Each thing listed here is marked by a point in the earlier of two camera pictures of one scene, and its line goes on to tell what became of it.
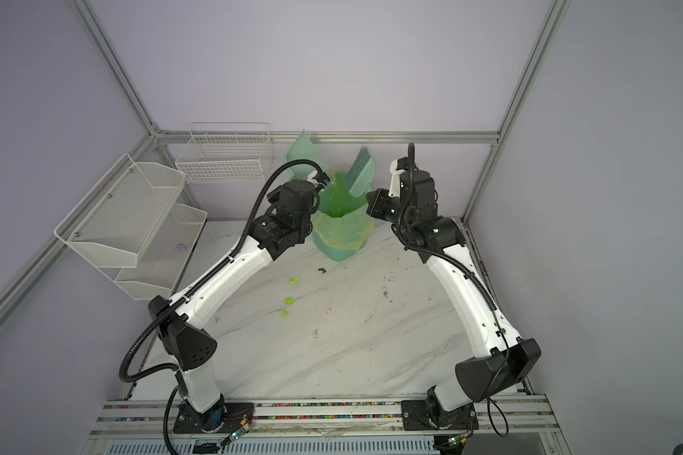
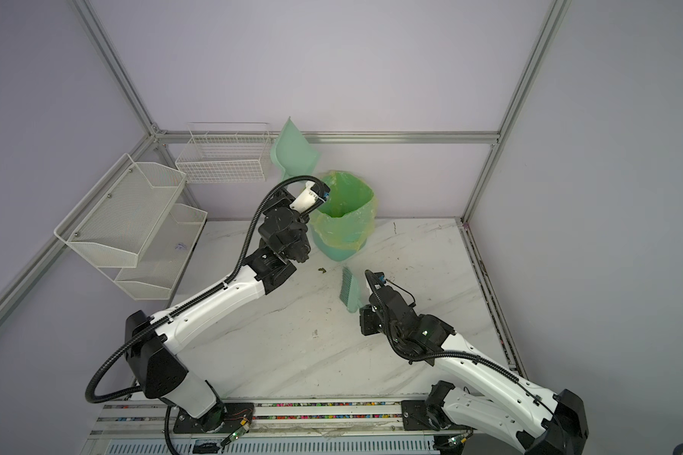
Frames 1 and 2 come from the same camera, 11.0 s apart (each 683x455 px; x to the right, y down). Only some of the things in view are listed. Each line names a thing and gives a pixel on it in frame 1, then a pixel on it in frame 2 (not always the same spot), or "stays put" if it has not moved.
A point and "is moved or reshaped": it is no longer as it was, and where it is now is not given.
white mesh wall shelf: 130,227 stays put
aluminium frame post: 98,32 stays put
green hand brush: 360,173 → 349,291
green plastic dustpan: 304,148 is moved or reshaped
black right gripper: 375,199 → 364,313
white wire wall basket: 219,153 stays put
